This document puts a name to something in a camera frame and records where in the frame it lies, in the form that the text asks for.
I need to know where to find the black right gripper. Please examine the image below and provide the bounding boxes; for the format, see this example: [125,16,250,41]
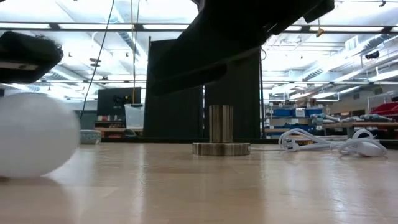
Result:
[149,0,335,83]

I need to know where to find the brushed metal lamp base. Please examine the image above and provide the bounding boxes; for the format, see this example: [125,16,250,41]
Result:
[192,105,251,157]

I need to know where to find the white round lightbulb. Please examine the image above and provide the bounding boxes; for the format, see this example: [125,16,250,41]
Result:
[0,92,81,179]

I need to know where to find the black panel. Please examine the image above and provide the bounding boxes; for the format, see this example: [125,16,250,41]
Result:
[203,49,262,139]
[142,36,205,139]

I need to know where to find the clear plastic bin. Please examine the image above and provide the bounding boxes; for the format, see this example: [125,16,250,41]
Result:
[124,103,146,129]

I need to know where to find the black monitor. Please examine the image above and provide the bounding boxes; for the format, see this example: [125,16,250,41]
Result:
[96,86,142,118]

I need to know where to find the shelf with blue bins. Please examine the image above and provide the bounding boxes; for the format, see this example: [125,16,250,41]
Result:
[264,104,327,138]

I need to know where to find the wooden workbench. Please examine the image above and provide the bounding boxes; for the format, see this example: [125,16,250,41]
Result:
[323,121,398,138]

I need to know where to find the red bin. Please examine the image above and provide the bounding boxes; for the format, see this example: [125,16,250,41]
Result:
[369,101,398,118]

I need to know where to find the yellow hanging cord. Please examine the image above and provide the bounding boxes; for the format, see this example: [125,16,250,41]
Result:
[129,0,141,105]

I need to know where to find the black hanging cable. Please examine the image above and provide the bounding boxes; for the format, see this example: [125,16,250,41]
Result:
[79,0,116,121]

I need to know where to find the white power cord with switch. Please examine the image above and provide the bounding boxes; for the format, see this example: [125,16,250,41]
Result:
[250,128,389,158]

